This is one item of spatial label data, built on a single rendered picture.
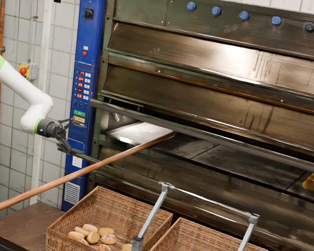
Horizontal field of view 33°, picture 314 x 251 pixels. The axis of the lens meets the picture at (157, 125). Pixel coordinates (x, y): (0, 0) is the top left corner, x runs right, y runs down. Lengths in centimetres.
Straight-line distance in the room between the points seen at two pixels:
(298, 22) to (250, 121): 56
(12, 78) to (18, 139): 105
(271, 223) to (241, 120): 57
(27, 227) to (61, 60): 107
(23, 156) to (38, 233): 68
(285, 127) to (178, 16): 84
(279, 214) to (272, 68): 77
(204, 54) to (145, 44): 38
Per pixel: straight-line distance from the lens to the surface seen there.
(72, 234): 328
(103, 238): 330
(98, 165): 279
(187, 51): 297
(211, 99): 294
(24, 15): 368
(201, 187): 309
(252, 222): 257
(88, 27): 329
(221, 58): 288
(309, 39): 274
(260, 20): 281
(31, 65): 358
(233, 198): 302
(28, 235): 338
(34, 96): 292
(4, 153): 398
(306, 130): 278
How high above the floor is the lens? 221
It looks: 16 degrees down
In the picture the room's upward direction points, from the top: 8 degrees clockwise
